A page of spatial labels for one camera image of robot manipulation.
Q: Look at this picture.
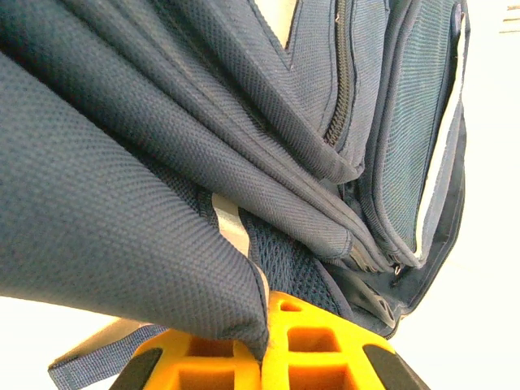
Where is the navy blue student backpack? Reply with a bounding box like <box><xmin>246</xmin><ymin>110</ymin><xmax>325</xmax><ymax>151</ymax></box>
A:
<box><xmin>0</xmin><ymin>0</ymin><xmax>472</xmax><ymax>390</ymax></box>

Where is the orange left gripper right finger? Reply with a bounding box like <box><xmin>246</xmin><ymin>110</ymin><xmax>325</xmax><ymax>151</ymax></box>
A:
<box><xmin>259</xmin><ymin>289</ymin><xmax>431</xmax><ymax>390</ymax></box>

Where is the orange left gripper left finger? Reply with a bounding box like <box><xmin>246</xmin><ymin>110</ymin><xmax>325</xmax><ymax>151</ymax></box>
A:
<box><xmin>108</xmin><ymin>327</ymin><xmax>262</xmax><ymax>390</ymax></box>

